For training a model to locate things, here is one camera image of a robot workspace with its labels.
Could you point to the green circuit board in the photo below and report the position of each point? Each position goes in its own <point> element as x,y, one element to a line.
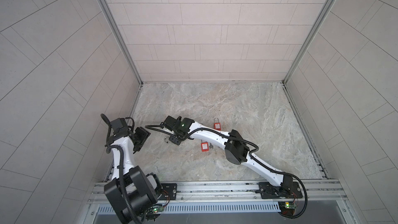
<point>154,211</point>
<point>287,209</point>

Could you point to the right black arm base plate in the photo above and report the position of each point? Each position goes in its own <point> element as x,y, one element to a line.
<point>268,191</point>

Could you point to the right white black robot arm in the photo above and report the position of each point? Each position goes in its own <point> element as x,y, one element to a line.
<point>238,151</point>

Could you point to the left green circuit board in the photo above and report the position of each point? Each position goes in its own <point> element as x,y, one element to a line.
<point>154,211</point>

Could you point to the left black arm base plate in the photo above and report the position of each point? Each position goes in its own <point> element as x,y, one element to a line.
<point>169,191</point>

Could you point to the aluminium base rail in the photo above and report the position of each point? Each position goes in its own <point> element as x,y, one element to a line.
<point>245,191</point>

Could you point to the red padlock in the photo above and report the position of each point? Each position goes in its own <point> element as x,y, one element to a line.
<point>217,124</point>
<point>205,146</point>

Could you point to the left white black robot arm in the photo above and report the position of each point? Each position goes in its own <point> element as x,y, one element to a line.
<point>131,192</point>

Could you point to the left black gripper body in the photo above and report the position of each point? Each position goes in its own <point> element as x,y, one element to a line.
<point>138,136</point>

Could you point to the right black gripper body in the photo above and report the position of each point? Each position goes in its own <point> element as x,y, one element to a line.
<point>176,137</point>

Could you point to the white slotted cable duct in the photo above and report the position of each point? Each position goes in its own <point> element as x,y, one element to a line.
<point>221,207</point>

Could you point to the right green circuit board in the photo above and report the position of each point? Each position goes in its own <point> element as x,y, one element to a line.
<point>287,209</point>

